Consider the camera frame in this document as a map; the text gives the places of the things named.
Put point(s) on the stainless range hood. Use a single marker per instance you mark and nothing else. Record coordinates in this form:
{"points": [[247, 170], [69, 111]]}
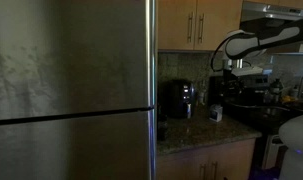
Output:
{"points": [[274, 11]]}

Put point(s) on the small white box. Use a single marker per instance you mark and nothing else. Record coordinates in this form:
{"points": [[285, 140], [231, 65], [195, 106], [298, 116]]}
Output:
{"points": [[216, 112]]}

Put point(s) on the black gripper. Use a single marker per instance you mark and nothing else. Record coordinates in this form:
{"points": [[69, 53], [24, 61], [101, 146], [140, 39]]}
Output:
{"points": [[232, 85]]}

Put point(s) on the yellow object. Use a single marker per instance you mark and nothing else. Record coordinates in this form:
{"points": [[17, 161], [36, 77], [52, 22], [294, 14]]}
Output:
{"points": [[286, 98]]}

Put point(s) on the wooden upper cabinet door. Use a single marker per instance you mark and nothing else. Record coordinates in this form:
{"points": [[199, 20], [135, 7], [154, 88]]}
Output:
{"points": [[221, 23], [174, 23]]}

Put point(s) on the stainless steel refrigerator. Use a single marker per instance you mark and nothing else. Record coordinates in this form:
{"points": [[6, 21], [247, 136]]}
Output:
{"points": [[74, 83]]}

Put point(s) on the small pale bottle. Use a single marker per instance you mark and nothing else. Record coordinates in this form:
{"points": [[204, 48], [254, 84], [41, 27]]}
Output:
{"points": [[201, 97]]}

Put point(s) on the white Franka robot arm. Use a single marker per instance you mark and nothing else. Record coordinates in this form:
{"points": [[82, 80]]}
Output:
{"points": [[244, 45]]}

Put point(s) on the wooden lower cabinet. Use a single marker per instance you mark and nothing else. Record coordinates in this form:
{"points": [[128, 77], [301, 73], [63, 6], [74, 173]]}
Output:
{"points": [[204, 161]]}

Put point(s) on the dark bottle with cap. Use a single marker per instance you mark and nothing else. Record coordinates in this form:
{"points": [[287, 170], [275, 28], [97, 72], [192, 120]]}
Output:
{"points": [[276, 89]]}

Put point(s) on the black kitchen stove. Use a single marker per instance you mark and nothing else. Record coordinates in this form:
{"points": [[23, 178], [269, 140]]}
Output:
{"points": [[257, 110]]}

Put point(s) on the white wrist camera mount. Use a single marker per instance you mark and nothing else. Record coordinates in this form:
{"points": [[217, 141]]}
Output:
{"points": [[249, 70]]}

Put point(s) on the black coffee maker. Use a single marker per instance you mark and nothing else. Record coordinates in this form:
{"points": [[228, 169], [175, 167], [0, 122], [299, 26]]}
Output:
{"points": [[177, 98]]}

